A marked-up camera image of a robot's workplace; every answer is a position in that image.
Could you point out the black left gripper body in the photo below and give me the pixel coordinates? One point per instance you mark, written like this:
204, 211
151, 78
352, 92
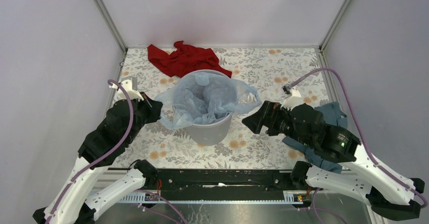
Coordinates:
136, 129

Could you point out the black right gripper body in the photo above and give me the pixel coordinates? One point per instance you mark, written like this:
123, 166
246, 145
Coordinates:
279, 121

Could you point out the grey plastic trash bin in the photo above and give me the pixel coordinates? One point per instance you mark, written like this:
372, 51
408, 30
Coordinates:
207, 132

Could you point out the light blue plastic trash bag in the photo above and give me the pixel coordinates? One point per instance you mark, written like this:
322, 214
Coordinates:
248, 100

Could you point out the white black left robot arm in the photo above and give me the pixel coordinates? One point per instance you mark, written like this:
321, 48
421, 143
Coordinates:
101, 147

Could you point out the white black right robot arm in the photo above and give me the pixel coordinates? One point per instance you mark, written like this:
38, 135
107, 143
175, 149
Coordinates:
387, 193

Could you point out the floral patterned table mat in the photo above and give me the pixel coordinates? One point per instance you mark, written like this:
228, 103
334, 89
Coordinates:
267, 70

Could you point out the red cloth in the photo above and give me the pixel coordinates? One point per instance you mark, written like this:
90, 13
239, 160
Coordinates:
184, 60

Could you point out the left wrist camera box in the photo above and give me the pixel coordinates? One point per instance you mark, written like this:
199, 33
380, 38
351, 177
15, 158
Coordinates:
130, 85

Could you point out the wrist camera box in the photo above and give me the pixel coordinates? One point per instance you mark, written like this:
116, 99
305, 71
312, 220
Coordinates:
293, 97
130, 85

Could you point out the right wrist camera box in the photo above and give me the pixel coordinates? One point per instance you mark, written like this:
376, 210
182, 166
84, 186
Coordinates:
293, 97

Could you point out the grey slotted cable duct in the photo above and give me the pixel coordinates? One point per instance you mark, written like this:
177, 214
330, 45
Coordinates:
279, 198

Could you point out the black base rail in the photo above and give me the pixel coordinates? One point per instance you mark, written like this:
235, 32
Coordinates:
192, 184

